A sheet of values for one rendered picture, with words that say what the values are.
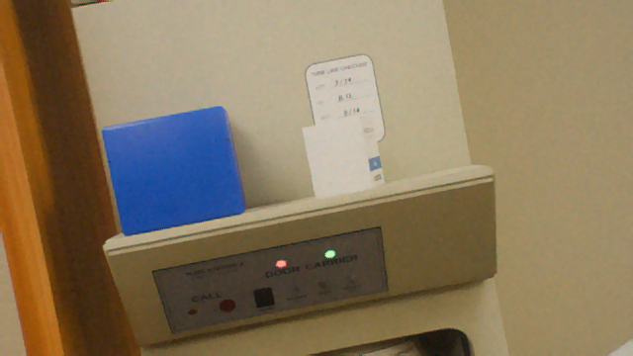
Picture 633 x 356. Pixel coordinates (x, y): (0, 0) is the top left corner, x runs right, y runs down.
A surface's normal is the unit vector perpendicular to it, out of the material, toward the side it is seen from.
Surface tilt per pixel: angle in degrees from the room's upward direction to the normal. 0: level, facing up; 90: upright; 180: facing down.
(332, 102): 90
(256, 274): 135
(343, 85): 90
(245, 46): 90
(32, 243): 90
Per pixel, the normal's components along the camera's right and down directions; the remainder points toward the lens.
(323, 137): -0.26, 0.11
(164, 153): 0.02, 0.05
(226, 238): 0.15, 0.73
